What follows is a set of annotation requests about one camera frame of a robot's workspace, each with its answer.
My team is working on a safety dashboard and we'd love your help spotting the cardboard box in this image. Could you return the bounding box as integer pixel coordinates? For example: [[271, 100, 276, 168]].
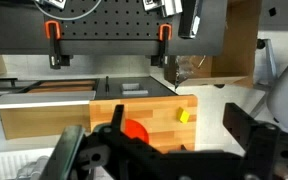
[[164, 0, 262, 88]]

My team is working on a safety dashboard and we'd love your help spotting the orange black clamp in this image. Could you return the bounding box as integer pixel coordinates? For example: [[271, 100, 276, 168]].
[[44, 20, 71, 70], [151, 24, 172, 68]]

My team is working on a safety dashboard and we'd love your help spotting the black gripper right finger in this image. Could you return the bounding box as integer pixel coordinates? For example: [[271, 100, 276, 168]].
[[223, 103, 281, 156]]

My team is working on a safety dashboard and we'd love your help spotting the red round plate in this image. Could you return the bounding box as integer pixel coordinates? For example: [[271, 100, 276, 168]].
[[124, 119, 149, 143]]

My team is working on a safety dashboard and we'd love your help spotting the wooden play kitchen counter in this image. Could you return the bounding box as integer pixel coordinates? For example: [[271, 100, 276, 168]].
[[89, 95, 198, 153]]

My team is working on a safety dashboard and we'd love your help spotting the yellow toy block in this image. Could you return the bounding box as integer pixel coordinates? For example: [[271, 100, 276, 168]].
[[177, 108, 190, 124]]

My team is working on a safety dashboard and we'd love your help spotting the white toy sink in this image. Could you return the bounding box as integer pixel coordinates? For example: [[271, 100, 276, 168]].
[[0, 91, 95, 180]]

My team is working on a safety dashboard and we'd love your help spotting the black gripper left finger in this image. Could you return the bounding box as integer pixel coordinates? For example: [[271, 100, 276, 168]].
[[39, 125, 85, 180]]

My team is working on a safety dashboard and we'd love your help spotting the toy stove top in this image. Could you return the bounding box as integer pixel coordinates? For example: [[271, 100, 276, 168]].
[[95, 76, 175, 100]]

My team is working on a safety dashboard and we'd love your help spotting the right orange black clamp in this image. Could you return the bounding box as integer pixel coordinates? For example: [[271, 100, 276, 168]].
[[151, 24, 172, 68]]

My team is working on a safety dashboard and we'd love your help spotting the black perforated board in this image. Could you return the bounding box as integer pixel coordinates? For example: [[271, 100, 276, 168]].
[[0, 0, 228, 55]]

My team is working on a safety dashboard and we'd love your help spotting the grey office chair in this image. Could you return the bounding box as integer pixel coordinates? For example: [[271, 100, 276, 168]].
[[258, 39, 288, 132]]

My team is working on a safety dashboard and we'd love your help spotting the left orange black clamp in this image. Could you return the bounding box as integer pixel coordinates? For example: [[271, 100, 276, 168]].
[[44, 20, 71, 70]]

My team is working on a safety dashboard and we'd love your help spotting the grey toy faucet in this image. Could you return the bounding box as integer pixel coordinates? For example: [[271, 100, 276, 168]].
[[15, 156, 49, 180]]

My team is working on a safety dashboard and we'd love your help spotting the grey cable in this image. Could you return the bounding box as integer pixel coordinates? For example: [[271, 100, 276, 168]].
[[33, 0, 102, 22]]

